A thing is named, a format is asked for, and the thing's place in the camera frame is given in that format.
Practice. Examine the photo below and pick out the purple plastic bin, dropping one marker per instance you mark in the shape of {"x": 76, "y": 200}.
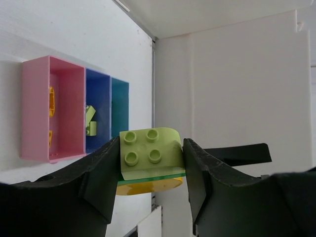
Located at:
{"x": 98, "y": 95}

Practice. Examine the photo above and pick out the orange rounded lego brick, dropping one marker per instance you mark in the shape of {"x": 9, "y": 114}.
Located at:
{"x": 148, "y": 187}

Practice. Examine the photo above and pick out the pink plastic bin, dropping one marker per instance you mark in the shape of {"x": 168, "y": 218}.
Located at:
{"x": 68, "y": 122}

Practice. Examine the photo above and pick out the light yellow lego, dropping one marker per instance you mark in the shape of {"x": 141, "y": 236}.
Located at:
{"x": 90, "y": 112}

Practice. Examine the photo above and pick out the pale yellow lego brick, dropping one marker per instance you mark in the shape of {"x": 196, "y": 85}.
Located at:
{"x": 151, "y": 153}

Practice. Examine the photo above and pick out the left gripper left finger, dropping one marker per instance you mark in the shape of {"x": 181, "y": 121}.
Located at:
{"x": 75, "y": 201}

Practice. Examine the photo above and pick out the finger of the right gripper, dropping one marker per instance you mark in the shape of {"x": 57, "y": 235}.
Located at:
{"x": 242, "y": 155}

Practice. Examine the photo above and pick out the light blue plastic bin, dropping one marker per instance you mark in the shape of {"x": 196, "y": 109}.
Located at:
{"x": 120, "y": 107}

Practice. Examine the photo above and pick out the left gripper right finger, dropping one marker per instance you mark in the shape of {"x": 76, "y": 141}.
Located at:
{"x": 228, "y": 203}

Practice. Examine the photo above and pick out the light yellow lego brick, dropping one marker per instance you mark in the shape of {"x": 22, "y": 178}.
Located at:
{"x": 91, "y": 129}

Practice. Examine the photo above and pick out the small dark green lego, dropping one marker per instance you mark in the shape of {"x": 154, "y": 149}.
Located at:
{"x": 121, "y": 181}

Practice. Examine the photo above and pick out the orange striped lego brick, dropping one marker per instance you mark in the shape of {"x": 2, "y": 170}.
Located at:
{"x": 51, "y": 101}

